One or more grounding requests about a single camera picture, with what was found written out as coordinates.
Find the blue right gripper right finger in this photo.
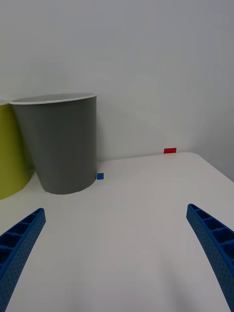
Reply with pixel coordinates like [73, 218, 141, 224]
[186, 203, 234, 312]

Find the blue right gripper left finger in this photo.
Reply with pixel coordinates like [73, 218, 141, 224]
[0, 207, 46, 312]

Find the grey plastic bin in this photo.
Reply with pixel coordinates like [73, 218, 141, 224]
[8, 92, 98, 195]

